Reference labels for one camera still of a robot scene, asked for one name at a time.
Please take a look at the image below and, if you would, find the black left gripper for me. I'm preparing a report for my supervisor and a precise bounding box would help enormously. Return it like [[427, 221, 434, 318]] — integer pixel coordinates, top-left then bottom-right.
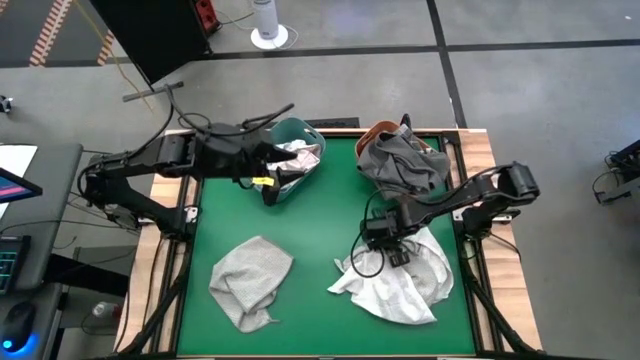
[[195, 123, 302, 207]]

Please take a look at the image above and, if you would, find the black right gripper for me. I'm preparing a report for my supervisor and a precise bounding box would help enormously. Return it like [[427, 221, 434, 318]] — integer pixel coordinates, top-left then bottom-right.
[[360, 202, 416, 267]]

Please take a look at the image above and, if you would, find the white towel with orange stripes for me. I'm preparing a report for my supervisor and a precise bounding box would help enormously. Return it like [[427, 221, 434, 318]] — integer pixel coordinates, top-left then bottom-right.
[[264, 139, 323, 194]]

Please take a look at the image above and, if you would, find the white smooth towel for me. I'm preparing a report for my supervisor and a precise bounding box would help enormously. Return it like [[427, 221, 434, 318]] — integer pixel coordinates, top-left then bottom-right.
[[327, 244, 437, 326]]

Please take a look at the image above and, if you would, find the white waffle towel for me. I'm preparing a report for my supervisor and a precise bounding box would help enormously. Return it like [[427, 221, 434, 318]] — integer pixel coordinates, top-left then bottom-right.
[[399, 227, 456, 307]]

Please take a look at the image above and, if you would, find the dark grey waffle towel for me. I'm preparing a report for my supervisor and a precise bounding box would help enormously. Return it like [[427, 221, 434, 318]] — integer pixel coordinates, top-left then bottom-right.
[[356, 127, 452, 202]]

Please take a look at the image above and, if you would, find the light grey waffle towel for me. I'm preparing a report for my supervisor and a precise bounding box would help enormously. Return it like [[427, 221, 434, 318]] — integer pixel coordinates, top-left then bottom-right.
[[208, 235, 295, 334]]

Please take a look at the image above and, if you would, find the grey towel with white stripes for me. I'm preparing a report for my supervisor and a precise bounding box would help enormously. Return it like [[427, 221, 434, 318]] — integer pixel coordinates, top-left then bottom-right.
[[397, 127, 432, 152]]

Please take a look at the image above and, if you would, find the teal plastic basket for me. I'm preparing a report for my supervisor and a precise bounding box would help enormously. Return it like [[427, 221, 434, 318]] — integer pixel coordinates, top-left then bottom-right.
[[251, 116, 328, 206]]

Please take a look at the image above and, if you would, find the orange plastic basket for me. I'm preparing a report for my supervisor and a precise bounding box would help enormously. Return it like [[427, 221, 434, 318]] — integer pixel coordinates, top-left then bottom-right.
[[354, 119, 442, 174]]

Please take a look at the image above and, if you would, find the black slotted floor box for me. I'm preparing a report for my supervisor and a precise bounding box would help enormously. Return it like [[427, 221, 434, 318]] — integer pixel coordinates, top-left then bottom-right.
[[303, 117, 362, 130]]

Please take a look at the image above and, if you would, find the wooden table side board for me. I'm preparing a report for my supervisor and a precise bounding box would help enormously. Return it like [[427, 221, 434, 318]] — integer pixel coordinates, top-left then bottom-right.
[[457, 128, 545, 351], [113, 128, 204, 354]]

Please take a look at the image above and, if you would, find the black panel foot bar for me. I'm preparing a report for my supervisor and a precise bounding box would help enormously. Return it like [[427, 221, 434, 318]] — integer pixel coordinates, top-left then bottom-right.
[[121, 81, 186, 104]]

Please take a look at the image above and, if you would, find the red and black box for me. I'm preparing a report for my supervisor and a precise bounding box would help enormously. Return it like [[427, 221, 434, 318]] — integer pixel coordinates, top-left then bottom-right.
[[193, 0, 222, 32]]

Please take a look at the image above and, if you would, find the black upright panel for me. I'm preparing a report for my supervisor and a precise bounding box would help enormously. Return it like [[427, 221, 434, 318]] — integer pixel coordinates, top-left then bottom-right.
[[88, 0, 215, 87]]

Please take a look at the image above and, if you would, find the clear bottle with red cap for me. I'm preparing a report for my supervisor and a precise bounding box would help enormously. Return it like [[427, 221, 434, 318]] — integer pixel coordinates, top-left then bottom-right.
[[91, 300, 123, 322]]

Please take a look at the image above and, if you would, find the grey desk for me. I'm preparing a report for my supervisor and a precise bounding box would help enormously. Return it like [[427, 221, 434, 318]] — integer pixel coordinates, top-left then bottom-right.
[[0, 142, 85, 294]]

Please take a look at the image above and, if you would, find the black floor equipment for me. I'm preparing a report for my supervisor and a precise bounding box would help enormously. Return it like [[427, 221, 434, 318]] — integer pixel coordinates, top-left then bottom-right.
[[591, 138, 640, 207]]

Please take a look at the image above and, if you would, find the white paper sheet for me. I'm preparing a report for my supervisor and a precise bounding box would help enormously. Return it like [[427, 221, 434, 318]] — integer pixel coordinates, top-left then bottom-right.
[[0, 144, 39, 221]]

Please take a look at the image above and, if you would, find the tablet screen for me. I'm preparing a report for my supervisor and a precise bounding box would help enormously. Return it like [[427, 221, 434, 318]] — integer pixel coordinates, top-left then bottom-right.
[[0, 167, 44, 205]]

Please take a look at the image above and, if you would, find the backlit keyboard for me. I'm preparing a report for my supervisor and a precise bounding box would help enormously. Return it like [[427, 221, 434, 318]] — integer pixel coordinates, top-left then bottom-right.
[[0, 234, 32, 296]]

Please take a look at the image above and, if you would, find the black computer mouse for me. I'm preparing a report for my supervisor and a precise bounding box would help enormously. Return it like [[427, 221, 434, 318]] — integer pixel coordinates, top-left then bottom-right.
[[0, 300, 39, 354]]

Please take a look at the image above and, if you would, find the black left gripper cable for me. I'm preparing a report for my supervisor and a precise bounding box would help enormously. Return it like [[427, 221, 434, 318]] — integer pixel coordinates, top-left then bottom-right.
[[164, 82, 296, 139]]

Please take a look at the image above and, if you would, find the black aluminium table frame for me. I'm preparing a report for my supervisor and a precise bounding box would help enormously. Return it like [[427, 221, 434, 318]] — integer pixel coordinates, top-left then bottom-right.
[[164, 127, 486, 359]]

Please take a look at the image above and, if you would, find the yellow cable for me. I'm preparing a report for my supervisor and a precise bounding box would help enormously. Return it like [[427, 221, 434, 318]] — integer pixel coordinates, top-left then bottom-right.
[[73, 0, 155, 112]]

